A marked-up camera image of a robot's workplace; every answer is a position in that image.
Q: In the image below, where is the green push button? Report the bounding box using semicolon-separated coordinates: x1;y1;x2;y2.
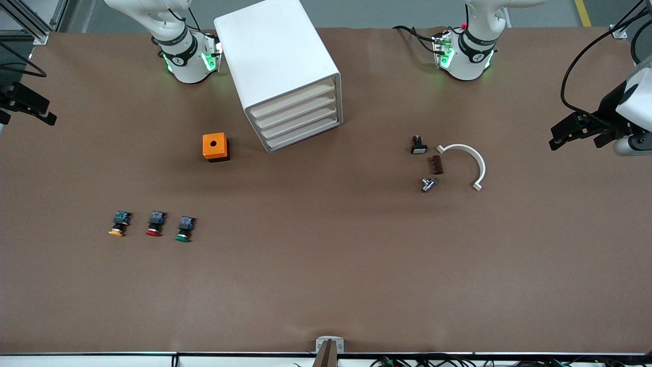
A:
175;216;197;243

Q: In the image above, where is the yellow push button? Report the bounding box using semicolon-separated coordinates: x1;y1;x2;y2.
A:
108;211;132;238

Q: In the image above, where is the red push button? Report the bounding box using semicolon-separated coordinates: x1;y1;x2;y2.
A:
146;211;168;238

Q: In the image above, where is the white drawer cabinet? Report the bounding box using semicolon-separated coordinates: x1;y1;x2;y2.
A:
214;0;344;153

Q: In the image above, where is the orange box with hole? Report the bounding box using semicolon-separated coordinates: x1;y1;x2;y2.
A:
202;133;230;163

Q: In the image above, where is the brown table mat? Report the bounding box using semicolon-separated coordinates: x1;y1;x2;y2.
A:
0;27;652;355

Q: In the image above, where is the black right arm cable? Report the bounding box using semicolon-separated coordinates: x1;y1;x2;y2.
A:
0;42;47;78

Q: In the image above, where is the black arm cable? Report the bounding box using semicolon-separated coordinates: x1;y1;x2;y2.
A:
559;23;652;121
0;42;47;78

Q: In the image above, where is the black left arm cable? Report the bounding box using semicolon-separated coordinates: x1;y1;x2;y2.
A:
559;23;652;121

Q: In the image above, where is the aluminium frame profile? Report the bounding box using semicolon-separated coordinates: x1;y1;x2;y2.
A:
0;0;69;45
610;0;652;40

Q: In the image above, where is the white curved bracket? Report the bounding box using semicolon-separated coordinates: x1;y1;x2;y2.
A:
437;144;486;192

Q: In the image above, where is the black base cable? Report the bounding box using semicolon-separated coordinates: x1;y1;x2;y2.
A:
392;24;440;54

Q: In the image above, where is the white table edge rail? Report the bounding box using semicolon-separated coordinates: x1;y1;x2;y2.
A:
0;352;652;367

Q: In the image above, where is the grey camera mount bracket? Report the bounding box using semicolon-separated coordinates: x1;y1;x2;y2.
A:
313;336;345;367

